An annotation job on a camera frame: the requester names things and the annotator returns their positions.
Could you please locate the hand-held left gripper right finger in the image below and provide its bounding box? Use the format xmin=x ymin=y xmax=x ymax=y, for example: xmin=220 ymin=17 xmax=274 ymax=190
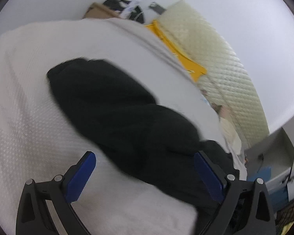
xmin=194 ymin=150 xmax=277 ymax=235

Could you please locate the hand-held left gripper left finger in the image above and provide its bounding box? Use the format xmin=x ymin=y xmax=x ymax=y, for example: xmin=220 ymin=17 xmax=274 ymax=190
xmin=16 ymin=151 xmax=97 ymax=235

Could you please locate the black garment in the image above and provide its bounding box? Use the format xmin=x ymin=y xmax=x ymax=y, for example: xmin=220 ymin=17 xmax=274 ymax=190
xmin=47 ymin=57 xmax=240 ymax=216

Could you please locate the grey open box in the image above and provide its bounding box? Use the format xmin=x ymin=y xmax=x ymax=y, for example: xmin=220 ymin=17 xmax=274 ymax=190
xmin=244 ymin=126 xmax=294 ymax=179

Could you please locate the blue box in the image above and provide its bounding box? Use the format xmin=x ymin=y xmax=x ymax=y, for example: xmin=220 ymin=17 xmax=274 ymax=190
xmin=247 ymin=166 xmax=291 ymax=213

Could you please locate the white textured bed sheet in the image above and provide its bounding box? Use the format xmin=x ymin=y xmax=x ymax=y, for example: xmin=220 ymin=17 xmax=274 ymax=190
xmin=0 ymin=18 xmax=227 ymax=235

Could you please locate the cream quilted mattress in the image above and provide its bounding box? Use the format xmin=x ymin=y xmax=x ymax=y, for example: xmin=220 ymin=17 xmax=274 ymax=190
xmin=159 ymin=0 xmax=270 ymax=150

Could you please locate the yellow plastic board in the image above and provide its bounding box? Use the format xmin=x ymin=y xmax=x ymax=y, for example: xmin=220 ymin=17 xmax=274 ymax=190
xmin=145 ymin=20 xmax=208 ymax=82

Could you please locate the brown cardboard box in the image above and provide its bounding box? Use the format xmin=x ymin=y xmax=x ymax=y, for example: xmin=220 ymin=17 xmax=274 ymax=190
xmin=82 ymin=2 xmax=118 ymax=20

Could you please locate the pile of dark items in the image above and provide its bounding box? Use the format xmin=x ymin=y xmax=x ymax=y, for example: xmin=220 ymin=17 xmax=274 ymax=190
xmin=103 ymin=0 xmax=146 ymax=25

